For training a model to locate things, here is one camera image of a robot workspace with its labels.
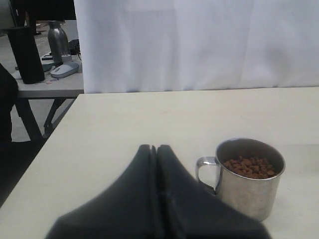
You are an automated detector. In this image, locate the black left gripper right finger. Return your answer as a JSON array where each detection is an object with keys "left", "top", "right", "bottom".
[{"left": 157, "top": 145, "right": 271, "bottom": 239}]

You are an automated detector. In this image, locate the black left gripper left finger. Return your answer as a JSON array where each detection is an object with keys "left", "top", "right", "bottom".
[{"left": 46, "top": 145, "right": 160, "bottom": 239}]

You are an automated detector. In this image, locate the steel mug with pellets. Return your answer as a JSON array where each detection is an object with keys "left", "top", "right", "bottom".
[{"left": 195, "top": 138, "right": 286, "bottom": 221}]

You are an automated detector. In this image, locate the silver metal bottle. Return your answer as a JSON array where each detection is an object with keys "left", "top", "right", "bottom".
[{"left": 48, "top": 21, "right": 70, "bottom": 62}]

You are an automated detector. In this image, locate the grey side desk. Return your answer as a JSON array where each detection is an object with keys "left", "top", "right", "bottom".
[{"left": 0, "top": 19, "right": 84, "bottom": 139}]

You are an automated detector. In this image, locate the grey computer mouse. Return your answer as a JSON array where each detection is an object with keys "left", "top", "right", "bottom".
[{"left": 50, "top": 61, "right": 79, "bottom": 78}]

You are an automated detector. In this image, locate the white backdrop curtain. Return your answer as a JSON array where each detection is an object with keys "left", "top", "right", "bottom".
[{"left": 75, "top": 0, "right": 319, "bottom": 93}]

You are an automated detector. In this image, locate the black cylindrical speaker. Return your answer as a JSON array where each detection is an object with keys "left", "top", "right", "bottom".
[{"left": 7, "top": 26, "right": 45, "bottom": 84}]

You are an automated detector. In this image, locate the black keyboard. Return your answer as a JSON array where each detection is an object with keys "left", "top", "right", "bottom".
[{"left": 68, "top": 39, "right": 80, "bottom": 55}]

